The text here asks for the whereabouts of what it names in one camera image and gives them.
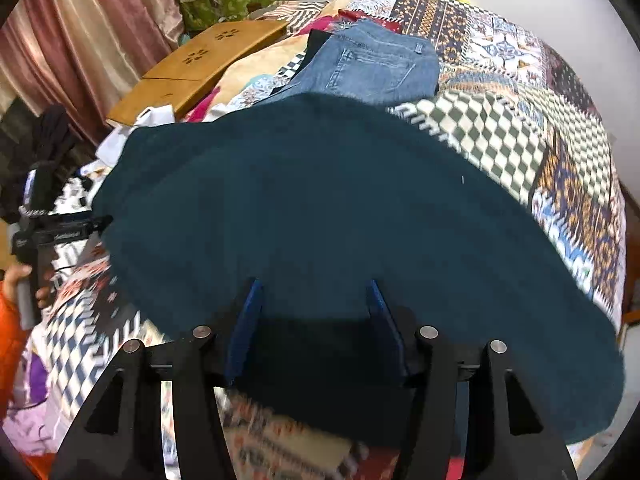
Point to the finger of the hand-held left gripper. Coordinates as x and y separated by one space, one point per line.
100 224

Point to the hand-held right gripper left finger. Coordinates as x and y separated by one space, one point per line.
246 330

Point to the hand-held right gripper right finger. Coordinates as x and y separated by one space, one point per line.
382 320

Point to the dark teal pants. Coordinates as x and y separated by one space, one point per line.
325 210

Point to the person's left hand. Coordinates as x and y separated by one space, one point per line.
20 277

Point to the black garment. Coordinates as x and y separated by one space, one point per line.
47 140

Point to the white cloth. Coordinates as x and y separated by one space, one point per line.
135 127

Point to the wooden folding lap table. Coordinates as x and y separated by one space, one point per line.
195 62

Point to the pink curtain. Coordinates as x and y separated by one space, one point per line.
85 30

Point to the patchwork patterned bed cover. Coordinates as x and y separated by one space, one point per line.
525 125

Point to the blue denim jeans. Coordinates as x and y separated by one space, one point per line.
367 65

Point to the green patterned bag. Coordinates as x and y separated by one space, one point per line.
227 2

